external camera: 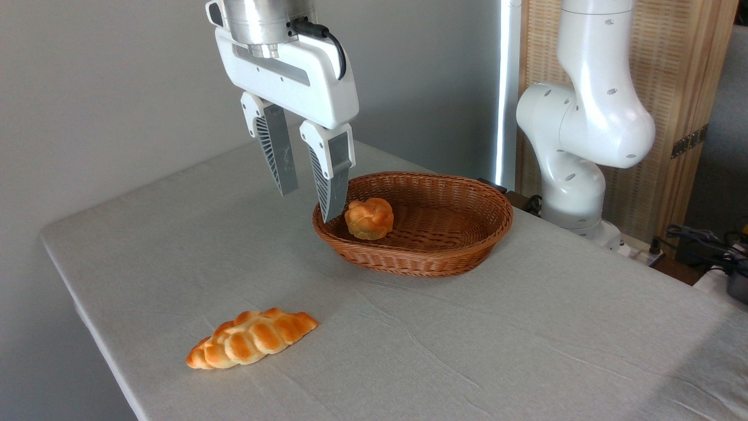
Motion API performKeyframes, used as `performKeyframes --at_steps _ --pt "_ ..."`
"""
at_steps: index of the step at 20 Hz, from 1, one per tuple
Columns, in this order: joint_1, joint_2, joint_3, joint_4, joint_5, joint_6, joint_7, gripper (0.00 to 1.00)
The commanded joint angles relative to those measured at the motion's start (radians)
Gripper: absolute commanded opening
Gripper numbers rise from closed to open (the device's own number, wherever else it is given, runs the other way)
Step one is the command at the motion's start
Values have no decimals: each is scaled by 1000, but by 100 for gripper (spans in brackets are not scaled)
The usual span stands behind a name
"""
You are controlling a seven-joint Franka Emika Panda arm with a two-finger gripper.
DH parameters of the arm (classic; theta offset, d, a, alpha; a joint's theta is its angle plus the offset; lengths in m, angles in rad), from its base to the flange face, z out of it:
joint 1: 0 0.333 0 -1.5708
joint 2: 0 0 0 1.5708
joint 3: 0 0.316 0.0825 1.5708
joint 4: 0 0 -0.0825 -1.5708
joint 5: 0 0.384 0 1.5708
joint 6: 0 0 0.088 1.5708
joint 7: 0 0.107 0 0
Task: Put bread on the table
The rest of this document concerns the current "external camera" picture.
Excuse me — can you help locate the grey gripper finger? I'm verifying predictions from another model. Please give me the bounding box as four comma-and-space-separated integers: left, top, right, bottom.
300, 120, 356, 223
240, 91, 299, 197

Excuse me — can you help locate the round orange bread bun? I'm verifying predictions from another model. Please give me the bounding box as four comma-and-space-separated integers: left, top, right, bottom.
344, 198, 395, 241

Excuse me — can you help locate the black table clamp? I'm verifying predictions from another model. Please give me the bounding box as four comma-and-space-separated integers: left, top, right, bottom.
476, 177, 542, 215

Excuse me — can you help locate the long braided bread loaf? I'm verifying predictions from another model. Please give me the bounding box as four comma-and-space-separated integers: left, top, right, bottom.
186, 308, 318, 370

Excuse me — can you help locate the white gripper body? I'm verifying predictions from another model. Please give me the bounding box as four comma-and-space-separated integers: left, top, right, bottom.
214, 26, 361, 130

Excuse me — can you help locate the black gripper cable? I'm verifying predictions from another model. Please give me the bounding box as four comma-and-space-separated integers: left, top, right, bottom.
289, 18, 348, 81

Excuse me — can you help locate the grey tablecloth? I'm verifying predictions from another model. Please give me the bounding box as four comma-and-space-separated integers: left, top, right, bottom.
40, 123, 748, 421

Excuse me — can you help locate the black cable bundle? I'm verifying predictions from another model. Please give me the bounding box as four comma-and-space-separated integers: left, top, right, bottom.
665, 224, 748, 277

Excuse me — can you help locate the brown wicker basket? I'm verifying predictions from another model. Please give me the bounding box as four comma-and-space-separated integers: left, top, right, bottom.
312, 171, 514, 278

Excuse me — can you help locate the dark metal screen hinge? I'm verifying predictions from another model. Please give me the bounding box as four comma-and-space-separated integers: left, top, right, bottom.
671, 124, 709, 160

